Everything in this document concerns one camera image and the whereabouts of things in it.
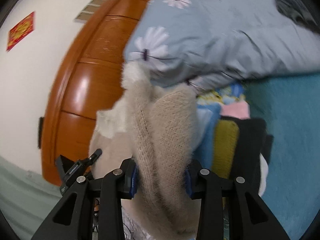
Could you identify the grey-blue floral duvet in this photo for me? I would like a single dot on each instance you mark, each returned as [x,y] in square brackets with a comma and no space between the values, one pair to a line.
[212,43]

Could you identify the orange wooden headboard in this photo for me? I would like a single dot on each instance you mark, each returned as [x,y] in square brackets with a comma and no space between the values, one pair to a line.
[87,81]

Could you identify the grey folded garment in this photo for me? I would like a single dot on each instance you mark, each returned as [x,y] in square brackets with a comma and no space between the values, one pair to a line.
[298,13]

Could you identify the black folded garment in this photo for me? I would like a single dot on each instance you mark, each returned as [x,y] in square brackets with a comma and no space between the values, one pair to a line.
[252,151]

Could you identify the light blue folded garment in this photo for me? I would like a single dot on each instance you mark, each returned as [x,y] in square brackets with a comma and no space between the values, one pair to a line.
[207,117]

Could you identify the red wall poster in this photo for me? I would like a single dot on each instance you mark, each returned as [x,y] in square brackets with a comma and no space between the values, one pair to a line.
[20,31]

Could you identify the pink knitted garment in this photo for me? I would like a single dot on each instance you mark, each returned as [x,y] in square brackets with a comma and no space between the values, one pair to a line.
[239,110]

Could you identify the boxes above headboard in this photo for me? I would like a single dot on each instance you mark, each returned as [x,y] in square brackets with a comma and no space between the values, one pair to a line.
[85,14]

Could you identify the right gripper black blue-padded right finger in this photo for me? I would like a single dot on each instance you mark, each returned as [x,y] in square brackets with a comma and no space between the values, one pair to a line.
[248,215]

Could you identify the beige fuzzy cartoon sweater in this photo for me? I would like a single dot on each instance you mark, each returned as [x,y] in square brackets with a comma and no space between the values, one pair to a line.
[158,128]

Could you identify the olive yellow knitted garment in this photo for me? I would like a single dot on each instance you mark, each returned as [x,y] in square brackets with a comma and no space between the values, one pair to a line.
[225,142]

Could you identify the teal floral bed sheet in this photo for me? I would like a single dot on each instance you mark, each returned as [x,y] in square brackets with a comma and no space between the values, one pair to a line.
[290,107]

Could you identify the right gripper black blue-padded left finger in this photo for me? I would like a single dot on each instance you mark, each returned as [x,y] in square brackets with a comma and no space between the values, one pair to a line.
[72,217]

